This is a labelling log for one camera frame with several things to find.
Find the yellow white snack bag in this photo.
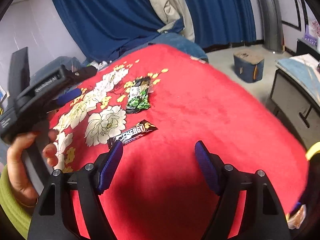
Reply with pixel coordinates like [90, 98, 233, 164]
[286, 204, 306, 230]

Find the green black snack wrapper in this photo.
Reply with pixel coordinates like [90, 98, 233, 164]
[126, 76, 151, 114]

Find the black energy bar wrapper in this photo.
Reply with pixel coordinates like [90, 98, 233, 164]
[107, 120, 158, 149]

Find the yellow rim trash bin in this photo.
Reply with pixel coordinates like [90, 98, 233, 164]
[305, 142, 320, 161]

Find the green left sleeve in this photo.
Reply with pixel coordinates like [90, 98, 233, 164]
[0, 164, 38, 240]

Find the stuffed toys pile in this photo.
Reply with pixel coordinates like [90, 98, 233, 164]
[87, 61, 112, 71]

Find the dark blue curtain left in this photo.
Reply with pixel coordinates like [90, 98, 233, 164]
[52, 0, 184, 62]

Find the dark blue curtain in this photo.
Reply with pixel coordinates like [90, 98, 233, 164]
[52, 0, 184, 62]
[185, 0, 257, 48]

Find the red floral blanket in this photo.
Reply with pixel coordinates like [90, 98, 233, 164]
[51, 45, 308, 239]

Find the blue storage stool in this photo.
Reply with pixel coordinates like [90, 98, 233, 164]
[233, 49, 264, 83]

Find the blue sofa cover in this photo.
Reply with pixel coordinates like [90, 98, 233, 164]
[118, 33, 209, 63]

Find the black tv cabinet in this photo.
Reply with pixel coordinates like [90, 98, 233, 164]
[296, 38, 320, 61]

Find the beige curtain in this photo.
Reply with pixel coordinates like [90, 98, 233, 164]
[149, 0, 195, 42]

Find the purple box on cabinet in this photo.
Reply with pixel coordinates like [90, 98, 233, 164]
[303, 25, 317, 46]

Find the silver tower air conditioner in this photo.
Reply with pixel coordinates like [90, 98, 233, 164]
[258, 0, 283, 53]

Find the dark blue curtain right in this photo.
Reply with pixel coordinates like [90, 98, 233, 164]
[185, 0, 257, 48]

